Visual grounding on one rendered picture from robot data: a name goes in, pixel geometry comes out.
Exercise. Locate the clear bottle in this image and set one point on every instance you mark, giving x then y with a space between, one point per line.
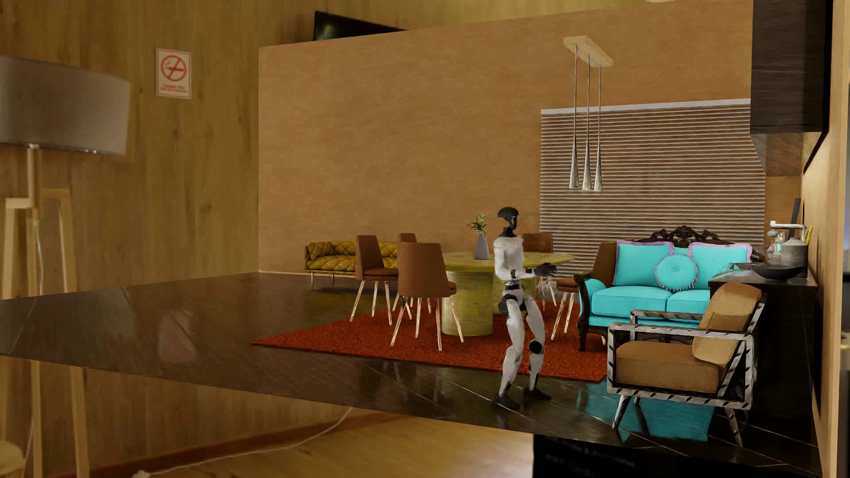
774 249

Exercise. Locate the turquoise sofa dark frame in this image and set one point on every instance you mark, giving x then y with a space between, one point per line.
637 299

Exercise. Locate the dark wall cabinet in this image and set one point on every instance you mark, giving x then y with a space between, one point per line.
787 66

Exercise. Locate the wooden pendant lamp mount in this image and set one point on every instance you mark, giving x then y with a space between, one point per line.
588 50

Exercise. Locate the round yellow-green dining table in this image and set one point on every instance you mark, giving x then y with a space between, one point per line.
478 292

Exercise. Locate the silver cone pendant lamp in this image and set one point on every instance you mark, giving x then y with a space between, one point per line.
587 172
574 169
598 174

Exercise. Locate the brown armchair zebra frame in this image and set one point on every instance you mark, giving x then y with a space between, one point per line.
664 365

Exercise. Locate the white humanoid robot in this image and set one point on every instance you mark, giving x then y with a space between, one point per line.
510 259

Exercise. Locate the brown dining chair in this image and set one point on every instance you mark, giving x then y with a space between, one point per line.
603 262
369 255
538 241
422 271
407 237

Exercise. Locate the floor lamp grey shade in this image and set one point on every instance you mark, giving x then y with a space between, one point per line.
60 106

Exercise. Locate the grey pot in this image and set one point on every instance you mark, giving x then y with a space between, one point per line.
795 252

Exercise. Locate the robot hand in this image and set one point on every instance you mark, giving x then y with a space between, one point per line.
545 269

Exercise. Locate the round turquoise cushion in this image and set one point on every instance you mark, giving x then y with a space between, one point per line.
676 272

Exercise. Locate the yellow tufted sofa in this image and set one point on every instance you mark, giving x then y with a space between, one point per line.
331 255

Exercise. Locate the dark counter cabinet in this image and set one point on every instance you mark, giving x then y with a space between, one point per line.
777 338

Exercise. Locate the red rug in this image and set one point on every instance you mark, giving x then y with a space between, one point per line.
372 335

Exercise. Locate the no smoking sign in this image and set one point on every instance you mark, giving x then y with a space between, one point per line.
173 72

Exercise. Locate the grey vase with plant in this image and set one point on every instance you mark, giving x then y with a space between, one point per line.
481 247

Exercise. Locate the black wall screen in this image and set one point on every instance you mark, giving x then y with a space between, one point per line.
345 26

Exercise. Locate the window blinds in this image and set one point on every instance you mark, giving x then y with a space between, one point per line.
664 172

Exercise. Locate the dark bowl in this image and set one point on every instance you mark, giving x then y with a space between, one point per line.
775 271

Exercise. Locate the round wooden stool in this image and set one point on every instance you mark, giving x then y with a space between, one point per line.
9 459

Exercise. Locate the square turquoise cushion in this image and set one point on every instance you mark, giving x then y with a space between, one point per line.
720 259
639 264

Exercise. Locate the white faucet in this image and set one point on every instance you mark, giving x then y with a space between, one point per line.
787 226

